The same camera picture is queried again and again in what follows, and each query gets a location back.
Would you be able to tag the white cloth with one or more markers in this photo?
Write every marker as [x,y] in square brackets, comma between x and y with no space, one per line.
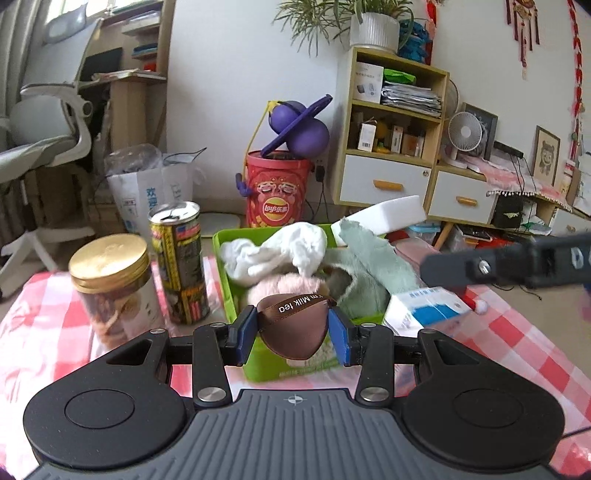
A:
[295,247]

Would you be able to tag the red checkered blanket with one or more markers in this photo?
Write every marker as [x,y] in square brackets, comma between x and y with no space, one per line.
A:
[37,314]

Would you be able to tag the green packet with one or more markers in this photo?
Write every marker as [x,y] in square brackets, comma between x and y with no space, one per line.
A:
[399,76]

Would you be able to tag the red snack bucket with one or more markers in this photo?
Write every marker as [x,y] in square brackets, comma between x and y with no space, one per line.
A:
[277,198]

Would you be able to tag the clear plastic storage box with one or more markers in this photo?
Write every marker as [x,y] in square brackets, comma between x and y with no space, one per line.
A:
[424,233]

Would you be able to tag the black picture frame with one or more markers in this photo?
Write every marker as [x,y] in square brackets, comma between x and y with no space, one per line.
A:
[488,124]

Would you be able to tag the purple jumping ball toy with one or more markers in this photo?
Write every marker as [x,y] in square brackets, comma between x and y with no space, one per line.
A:
[304,134]

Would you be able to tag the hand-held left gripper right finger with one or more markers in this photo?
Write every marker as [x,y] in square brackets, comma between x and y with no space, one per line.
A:
[339,336]

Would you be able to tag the light green plush toy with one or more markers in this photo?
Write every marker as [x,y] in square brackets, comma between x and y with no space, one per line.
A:
[369,258]

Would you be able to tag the tall wooden shelf cabinet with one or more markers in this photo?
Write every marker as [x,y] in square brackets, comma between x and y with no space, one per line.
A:
[383,180]

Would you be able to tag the white sponge block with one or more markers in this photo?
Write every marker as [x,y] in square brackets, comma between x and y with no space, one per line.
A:
[392,214]

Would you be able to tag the wooden picture frame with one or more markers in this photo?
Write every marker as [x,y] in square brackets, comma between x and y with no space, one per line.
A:
[547,154]

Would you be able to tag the black square box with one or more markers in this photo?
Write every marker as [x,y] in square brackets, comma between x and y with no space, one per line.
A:
[513,211]

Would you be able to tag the low wooden drawer cabinet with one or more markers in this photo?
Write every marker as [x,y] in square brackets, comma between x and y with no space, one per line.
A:
[466,198]

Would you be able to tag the white product box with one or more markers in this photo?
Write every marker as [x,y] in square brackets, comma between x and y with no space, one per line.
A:
[368,83]

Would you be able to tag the green plastic bin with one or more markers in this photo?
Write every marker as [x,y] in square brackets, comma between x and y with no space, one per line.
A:
[272,369]

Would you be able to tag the black wall charger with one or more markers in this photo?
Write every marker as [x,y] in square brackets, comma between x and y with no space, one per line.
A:
[321,174]

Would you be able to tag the brown milk tea plush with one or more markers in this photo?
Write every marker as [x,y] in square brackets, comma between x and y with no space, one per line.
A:
[295,330]

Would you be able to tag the tall printed metal can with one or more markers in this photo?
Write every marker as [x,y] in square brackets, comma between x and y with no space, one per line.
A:
[180,263]

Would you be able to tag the blue and white box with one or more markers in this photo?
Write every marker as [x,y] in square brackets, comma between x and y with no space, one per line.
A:
[425,309]

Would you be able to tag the pink cabinet cloth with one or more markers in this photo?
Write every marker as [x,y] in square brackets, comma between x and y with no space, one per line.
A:
[508,177]

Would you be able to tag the blue knitted item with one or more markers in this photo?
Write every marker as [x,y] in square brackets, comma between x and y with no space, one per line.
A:
[415,39]

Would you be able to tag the stack of papers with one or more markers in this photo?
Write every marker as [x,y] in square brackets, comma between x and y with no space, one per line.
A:
[411,99]

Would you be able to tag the white office chair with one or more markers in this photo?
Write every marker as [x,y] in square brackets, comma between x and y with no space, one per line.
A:
[51,124]

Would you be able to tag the white printed bag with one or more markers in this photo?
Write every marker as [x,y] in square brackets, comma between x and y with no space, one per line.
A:
[147,194]

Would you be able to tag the red hanging wall ornament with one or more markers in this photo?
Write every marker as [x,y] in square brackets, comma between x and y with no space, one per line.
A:
[524,23]

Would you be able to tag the pink plush toy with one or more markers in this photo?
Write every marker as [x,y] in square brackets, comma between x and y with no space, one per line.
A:
[286,286]

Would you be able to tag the potted plant white pot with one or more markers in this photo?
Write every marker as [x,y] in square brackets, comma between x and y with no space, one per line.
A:
[374,32]

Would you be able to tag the wooden desk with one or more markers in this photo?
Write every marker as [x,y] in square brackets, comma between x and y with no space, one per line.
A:
[134,106]

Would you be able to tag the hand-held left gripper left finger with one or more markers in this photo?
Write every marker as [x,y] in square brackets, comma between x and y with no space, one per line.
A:
[244,336]

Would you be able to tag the gold lid clear jar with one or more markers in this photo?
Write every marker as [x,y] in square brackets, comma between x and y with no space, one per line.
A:
[115,286]

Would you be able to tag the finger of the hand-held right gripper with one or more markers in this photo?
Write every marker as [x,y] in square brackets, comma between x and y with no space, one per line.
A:
[461,267]

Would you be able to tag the white floor scale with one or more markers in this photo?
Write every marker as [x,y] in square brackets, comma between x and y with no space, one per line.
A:
[220,220]

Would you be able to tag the small white desk fan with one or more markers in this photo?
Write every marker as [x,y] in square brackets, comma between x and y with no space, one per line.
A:
[464,134]

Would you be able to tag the black power strip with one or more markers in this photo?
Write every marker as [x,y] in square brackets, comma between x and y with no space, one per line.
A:
[509,149]

